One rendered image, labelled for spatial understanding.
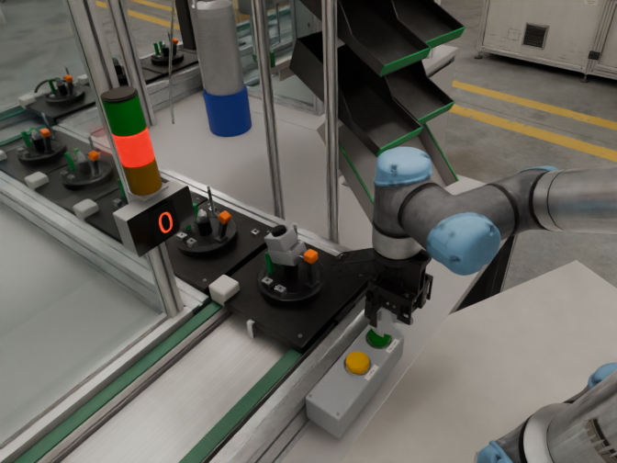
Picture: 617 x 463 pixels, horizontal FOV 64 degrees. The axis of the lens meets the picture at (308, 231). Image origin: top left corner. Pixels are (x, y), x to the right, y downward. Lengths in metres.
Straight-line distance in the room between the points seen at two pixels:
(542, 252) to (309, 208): 1.62
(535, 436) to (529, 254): 2.16
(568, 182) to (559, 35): 4.36
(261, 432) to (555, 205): 0.53
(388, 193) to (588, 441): 0.35
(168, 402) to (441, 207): 0.59
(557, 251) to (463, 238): 2.23
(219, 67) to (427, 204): 1.24
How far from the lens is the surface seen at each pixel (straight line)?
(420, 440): 0.94
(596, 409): 0.53
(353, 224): 1.35
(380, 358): 0.90
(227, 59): 1.75
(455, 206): 0.62
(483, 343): 1.09
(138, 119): 0.75
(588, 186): 0.61
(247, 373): 0.95
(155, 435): 0.92
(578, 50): 4.94
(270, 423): 0.84
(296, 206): 1.43
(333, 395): 0.86
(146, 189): 0.80
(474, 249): 0.60
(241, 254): 1.10
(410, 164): 0.66
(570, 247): 2.86
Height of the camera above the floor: 1.67
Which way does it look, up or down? 38 degrees down
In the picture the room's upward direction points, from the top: 3 degrees counter-clockwise
